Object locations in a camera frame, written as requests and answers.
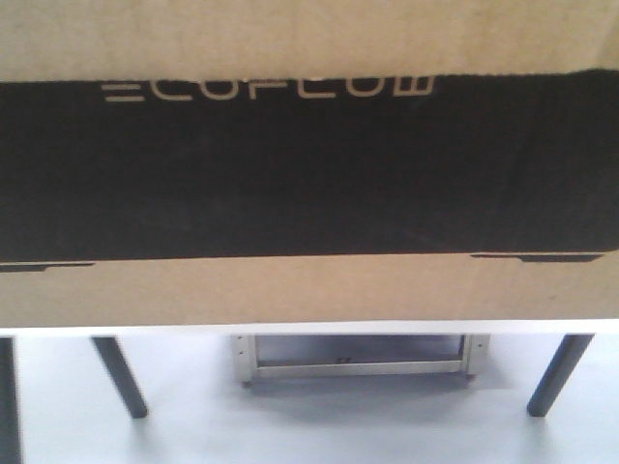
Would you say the brown cardboard box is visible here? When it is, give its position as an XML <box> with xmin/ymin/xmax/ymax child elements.
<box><xmin>1</xmin><ymin>1</ymin><xmax>618</xmax><ymax>332</ymax></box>

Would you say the aluminium frame under table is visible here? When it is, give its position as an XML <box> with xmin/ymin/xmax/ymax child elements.
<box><xmin>231</xmin><ymin>333</ymin><xmax>490</xmax><ymax>386</ymax></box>

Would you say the dark post at left edge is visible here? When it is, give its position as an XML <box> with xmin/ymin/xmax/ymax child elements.
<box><xmin>1</xmin><ymin>337</ymin><xmax>22</xmax><ymax>464</ymax></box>

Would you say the dark table leg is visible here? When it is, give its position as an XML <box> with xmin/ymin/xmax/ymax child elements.
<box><xmin>526</xmin><ymin>333</ymin><xmax>595</xmax><ymax>418</ymax></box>
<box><xmin>92</xmin><ymin>336</ymin><xmax>148</xmax><ymax>420</ymax></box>

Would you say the left dark table leg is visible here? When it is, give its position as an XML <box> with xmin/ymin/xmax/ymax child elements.
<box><xmin>92</xmin><ymin>336</ymin><xmax>148</xmax><ymax>420</ymax></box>

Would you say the right dark table leg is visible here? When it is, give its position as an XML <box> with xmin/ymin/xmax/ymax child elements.
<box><xmin>526</xmin><ymin>333</ymin><xmax>595</xmax><ymax>418</ymax></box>

